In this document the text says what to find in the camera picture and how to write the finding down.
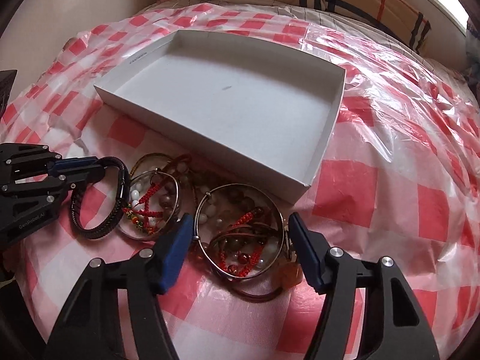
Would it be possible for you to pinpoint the black braided leather bracelet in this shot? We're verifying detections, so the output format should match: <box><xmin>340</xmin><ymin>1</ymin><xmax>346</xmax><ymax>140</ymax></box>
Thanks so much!
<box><xmin>69</xmin><ymin>155</ymin><xmax>132</xmax><ymax>241</ymax></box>

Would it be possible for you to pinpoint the red cord beaded bracelet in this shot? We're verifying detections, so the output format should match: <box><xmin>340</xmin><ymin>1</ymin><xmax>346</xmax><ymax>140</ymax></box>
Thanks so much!
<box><xmin>122</xmin><ymin>181</ymin><xmax>168</xmax><ymax>235</ymax></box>

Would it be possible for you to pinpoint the red white checkered plastic sheet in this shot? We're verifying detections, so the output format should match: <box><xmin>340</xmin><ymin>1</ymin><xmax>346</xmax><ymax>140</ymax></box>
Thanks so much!
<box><xmin>1</xmin><ymin>0</ymin><xmax>479</xmax><ymax>359</ymax></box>

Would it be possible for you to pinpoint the orange stone pendant charm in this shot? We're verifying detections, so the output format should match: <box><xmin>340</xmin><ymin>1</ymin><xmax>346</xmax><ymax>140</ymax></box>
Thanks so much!
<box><xmin>272</xmin><ymin>262</ymin><xmax>304</xmax><ymax>291</ymax></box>

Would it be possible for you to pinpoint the silver patterned bangle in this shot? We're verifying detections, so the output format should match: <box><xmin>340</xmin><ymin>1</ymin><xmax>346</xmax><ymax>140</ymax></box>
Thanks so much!
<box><xmin>193</xmin><ymin>183</ymin><xmax>290</xmax><ymax>281</ymax></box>

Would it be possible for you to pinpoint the brown wooden bead bracelet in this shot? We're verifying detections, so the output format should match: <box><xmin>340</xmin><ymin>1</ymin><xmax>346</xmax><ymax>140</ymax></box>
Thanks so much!
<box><xmin>206</xmin><ymin>209</ymin><xmax>283</xmax><ymax>277</ymax></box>

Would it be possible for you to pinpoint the white shallow cardboard box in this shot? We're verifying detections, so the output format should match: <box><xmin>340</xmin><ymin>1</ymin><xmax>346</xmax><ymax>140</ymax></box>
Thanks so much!
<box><xmin>95</xmin><ymin>30</ymin><xmax>346</xmax><ymax>203</ymax></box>

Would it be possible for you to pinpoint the thin silver bangle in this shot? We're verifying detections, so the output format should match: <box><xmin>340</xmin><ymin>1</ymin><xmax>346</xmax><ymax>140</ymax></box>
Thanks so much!
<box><xmin>117</xmin><ymin>168</ymin><xmax>181</xmax><ymax>242</ymax></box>

